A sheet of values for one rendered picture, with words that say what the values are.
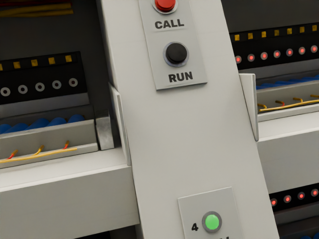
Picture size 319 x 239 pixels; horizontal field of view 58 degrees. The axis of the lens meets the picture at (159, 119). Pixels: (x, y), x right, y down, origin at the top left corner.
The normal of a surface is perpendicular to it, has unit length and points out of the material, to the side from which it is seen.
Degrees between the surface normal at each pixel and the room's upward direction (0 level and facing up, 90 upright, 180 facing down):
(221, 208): 90
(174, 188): 90
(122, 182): 111
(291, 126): 21
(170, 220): 90
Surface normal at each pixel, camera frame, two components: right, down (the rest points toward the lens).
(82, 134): 0.20, 0.17
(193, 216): 0.14, -0.18
